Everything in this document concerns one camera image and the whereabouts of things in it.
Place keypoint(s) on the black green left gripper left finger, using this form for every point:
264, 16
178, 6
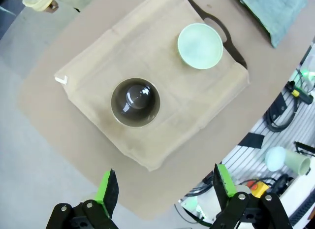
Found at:
108, 194

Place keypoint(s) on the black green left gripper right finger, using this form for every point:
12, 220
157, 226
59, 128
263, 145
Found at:
224, 184

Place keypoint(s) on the tall tan plastic cup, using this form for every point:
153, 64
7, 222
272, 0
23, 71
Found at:
135, 101

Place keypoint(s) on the beige cloth mat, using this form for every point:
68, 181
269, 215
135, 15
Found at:
147, 78

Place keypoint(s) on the mint green bowl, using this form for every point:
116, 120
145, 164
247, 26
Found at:
199, 45

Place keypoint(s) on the blue-grey cloth mat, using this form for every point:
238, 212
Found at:
275, 14

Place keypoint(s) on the person's right forearm yellow sleeve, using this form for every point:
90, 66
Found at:
37, 1

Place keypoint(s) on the dark brown tray under tan cup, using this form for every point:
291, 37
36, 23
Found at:
236, 53

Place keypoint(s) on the person's right hand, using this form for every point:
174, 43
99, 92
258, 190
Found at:
53, 8

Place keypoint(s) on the yellow emergency stop box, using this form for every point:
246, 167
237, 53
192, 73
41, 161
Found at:
258, 187

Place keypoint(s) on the spare pale green cup lying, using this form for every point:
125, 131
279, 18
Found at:
296, 162

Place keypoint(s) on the black and yellow hand tool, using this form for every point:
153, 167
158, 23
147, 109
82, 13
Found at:
299, 92

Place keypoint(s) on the person in yellow shirt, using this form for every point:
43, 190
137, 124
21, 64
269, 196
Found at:
66, 0

